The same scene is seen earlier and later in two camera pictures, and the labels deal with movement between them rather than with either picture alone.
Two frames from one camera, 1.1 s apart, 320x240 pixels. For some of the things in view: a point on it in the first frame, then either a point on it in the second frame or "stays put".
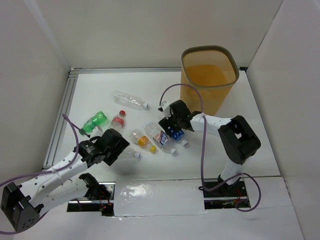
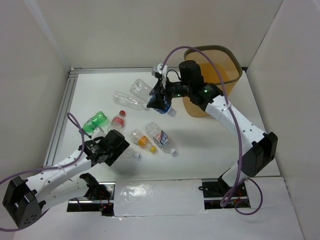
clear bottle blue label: (179, 135) to (168, 110)
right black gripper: (165, 123) to (159, 92)
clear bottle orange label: (138, 137) stays put
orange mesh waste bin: (213, 71) stays put
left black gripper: (119, 147) stays put
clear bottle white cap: (128, 152) stays put
